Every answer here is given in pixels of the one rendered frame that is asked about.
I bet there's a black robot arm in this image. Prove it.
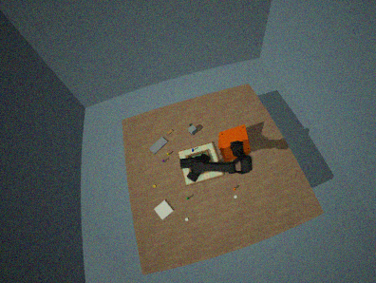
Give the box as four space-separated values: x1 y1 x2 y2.
179 141 253 175

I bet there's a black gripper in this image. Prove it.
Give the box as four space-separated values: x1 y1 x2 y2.
187 154 211 181

